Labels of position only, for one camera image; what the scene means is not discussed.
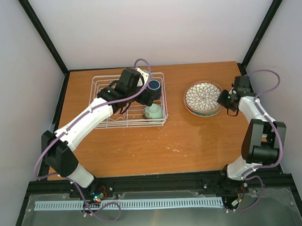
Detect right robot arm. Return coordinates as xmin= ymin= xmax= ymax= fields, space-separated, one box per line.
xmin=217 ymin=75 xmax=286 ymax=181

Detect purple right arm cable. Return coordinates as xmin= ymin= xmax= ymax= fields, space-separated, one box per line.
xmin=235 ymin=68 xmax=287 ymax=212

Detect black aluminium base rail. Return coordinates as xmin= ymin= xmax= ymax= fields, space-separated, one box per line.
xmin=26 ymin=169 xmax=296 ymax=200

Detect light blue slotted cable duct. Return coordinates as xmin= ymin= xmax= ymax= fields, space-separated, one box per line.
xmin=34 ymin=197 xmax=223 ymax=211

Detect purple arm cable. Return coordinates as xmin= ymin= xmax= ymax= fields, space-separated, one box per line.
xmin=29 ymin=58 xmax=156 ymax=181
xmin=235 ymin=68 xmax=287 ymax=212

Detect dark blue ceramic mug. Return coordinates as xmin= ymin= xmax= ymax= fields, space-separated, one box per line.
xmin=148 ymin=79 xmax=162 ymax=100

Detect white wire dish rack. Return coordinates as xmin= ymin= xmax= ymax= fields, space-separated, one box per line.
xmin=89 ymin=72 xmax=168 ymax=130

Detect pale green ceramic bowl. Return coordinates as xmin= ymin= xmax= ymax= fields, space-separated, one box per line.
xmin=143 ymin=103 xmax=163 ymax=121

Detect black enclosure frame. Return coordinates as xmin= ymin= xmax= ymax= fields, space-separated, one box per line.
xmin=16 ymin=0 xmax=302 ymax=226

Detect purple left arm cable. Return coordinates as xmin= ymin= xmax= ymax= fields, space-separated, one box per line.
xmin=29 ymin=58 xmax=156 ymax=181

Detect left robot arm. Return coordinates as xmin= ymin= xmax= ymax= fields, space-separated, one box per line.
xmin=41 ymin=67 xmax=156 ymax=197

